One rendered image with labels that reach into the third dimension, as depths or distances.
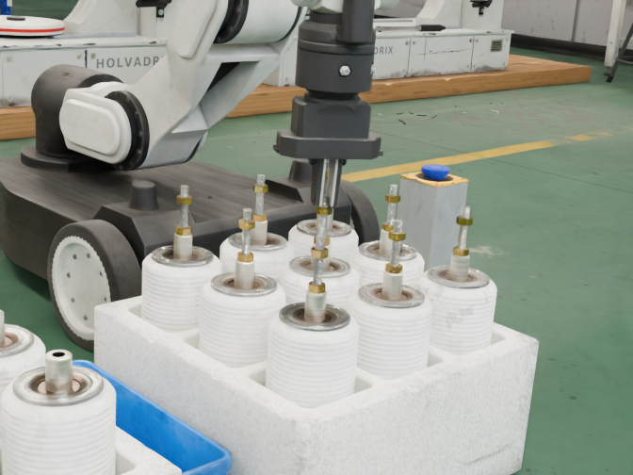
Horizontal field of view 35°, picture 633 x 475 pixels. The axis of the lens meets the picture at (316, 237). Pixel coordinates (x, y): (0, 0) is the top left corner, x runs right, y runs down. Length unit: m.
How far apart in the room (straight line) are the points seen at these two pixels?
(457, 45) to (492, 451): 3.47
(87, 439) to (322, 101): 0.47
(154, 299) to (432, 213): 0.43
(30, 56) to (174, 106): 1.51
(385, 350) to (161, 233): 0.54
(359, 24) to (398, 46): 3.20
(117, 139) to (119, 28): 1.78
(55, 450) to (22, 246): 1.00
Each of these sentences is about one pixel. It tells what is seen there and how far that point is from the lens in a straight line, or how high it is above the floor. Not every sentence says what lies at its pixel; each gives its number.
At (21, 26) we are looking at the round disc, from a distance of 3.28.
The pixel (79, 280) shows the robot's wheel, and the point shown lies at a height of 0.10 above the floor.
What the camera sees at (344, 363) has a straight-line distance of 1.04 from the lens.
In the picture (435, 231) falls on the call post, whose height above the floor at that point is 0.25.
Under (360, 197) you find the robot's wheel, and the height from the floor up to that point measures 0.18.
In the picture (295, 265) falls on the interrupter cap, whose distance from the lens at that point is 1.21.
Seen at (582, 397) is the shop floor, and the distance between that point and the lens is 1.57.
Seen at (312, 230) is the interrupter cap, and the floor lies 0.25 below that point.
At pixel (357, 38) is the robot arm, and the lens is 1.09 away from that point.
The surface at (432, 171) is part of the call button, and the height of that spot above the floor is 0.33.
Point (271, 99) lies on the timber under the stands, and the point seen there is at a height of 0.05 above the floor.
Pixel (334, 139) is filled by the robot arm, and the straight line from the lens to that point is 1.15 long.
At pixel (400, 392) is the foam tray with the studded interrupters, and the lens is 1.08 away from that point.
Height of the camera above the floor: 0.63
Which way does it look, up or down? 17 degrees down
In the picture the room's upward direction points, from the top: 4 degrees clockwise
